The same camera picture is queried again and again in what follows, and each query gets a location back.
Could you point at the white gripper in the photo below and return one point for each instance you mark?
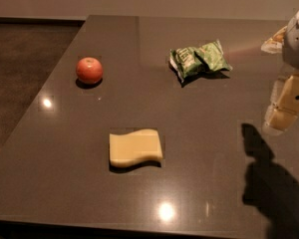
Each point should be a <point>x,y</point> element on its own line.
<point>298,44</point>

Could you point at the green jalapeno chip bag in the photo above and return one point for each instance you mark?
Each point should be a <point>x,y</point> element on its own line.
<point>191,61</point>

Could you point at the yellow wavy sponge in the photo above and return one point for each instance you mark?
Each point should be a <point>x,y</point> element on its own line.
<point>135,147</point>

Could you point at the red apple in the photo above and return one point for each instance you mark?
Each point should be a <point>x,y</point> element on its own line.
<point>89,70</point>

